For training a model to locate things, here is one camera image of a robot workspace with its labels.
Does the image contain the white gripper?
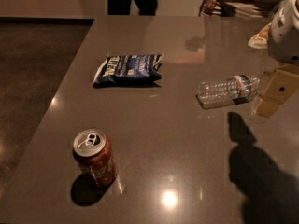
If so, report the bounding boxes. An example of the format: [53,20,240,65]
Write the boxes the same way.
[253,0,299,118]

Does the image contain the red coke can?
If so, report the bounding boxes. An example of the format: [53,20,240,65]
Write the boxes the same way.
[73,129,117,188]

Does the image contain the clear plastic water bottle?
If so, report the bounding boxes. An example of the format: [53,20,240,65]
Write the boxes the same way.
[197,75,260,110]

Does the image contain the jar of nuts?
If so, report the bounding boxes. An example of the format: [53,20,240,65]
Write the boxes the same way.
[248,23,271,49]

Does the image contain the person in striped shirt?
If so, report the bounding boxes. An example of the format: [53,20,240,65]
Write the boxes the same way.
[199,0,283,18]

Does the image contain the blue chip bag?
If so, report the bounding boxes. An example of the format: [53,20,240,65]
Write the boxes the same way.
[93,54,163,87]

